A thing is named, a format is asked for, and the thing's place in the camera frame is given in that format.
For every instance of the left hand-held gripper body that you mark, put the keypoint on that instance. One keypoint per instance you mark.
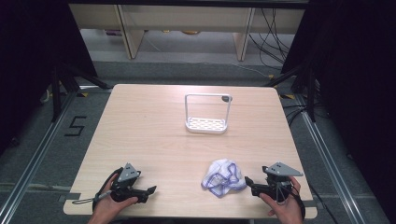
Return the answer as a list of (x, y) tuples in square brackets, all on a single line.
[(126, 186)]

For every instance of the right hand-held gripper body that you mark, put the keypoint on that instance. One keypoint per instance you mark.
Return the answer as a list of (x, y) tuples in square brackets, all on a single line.
[(277, 186)]

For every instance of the white cloth with purple edge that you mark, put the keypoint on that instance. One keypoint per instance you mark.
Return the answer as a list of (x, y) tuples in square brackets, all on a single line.
[(222, 179)]

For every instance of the person's right hand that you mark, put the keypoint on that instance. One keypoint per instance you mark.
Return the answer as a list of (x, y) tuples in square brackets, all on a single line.
[(285, 210)]

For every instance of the person's left hand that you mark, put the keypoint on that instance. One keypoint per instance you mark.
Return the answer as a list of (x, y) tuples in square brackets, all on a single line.
[(107, 207)]

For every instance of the grey tape strip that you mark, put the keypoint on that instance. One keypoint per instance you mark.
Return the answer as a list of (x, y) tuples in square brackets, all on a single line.
[(70, 196), (308, 204)]

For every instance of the small dark round clip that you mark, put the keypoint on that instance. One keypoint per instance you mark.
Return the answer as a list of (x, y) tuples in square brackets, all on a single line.
[(225, 98)]

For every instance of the yellow tape piece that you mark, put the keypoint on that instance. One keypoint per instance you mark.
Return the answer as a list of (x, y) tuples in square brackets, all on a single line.
[(82, 94), (287, 96)]

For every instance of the black tripod stand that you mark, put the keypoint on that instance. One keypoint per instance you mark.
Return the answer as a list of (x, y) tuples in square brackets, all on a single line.
[(57, 90), (309, 90)]

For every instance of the black curtain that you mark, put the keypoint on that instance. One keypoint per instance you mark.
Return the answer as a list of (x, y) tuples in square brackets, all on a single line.
[(31, 62), (358, 77)]

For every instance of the yellow round object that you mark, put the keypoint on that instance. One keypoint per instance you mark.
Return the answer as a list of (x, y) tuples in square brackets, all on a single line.
[(190, 32)]

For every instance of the beige desk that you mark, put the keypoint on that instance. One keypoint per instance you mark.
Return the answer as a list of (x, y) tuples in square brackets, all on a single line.
[(186, 17)]

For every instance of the aluminium floor rail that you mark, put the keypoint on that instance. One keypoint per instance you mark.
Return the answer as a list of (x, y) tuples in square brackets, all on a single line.
[(330, 161), (34, 158)]

